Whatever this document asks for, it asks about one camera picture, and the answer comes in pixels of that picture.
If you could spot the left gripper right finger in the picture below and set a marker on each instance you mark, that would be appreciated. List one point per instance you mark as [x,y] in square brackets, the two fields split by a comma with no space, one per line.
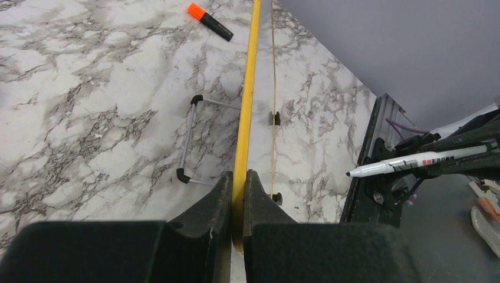
[279,249]

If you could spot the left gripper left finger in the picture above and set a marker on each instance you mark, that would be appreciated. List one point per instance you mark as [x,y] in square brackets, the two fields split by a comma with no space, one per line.
[193,247]

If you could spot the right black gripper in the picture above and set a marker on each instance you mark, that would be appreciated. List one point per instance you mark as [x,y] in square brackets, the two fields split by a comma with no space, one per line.
[453,136]

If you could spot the white green marker pen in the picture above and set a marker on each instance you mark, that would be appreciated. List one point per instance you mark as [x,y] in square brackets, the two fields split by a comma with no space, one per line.
[417,160]

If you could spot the yellow framed whiteboard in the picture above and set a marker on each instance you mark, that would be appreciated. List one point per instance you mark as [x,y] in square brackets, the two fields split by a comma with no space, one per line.
[255,149]

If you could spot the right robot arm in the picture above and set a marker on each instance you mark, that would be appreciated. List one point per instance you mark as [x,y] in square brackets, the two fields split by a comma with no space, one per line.
[394,174]

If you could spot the orange black highlighter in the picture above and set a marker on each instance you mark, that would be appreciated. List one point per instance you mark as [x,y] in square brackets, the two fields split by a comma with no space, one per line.
[209,21]

